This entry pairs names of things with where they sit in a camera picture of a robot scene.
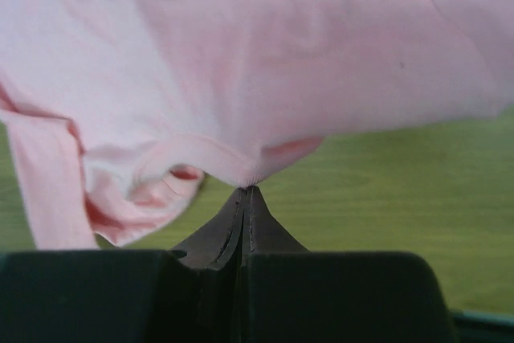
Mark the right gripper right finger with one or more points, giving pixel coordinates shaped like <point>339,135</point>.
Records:
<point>295,295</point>

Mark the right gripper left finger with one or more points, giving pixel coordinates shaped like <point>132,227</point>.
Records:
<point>184,294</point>

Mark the light pink t shirt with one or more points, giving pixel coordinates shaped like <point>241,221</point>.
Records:
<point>116,109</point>

